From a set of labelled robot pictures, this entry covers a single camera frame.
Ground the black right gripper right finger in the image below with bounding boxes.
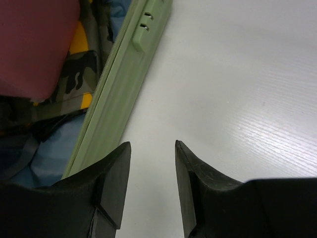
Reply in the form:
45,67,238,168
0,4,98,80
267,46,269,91
175,140,317,238

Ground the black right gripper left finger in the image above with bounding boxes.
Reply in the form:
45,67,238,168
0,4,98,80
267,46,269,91
0,142,131,238

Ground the green hard-shell suitcase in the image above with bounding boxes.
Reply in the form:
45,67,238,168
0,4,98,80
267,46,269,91
0,0,173,189

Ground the camouflage clothing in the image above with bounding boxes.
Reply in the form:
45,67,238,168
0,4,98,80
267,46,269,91
0,0,114,137

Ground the pink jewelry box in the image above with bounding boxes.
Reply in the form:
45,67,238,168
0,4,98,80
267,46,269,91
0,0,80,100

